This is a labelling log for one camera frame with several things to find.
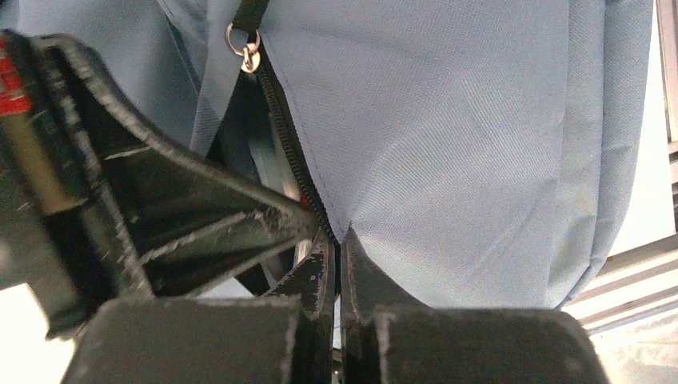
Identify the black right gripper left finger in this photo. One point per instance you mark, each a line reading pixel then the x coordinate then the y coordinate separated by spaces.
pixel 312 285

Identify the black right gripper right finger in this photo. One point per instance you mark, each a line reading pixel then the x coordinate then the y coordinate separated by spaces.
pixel 366 290

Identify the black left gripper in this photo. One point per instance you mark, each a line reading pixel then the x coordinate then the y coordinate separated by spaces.
pixel 97 203

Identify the blue student backpack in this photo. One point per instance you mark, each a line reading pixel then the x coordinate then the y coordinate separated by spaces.
pixel 482 152

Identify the red clear pen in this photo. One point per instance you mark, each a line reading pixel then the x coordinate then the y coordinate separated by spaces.
pixel 14 99

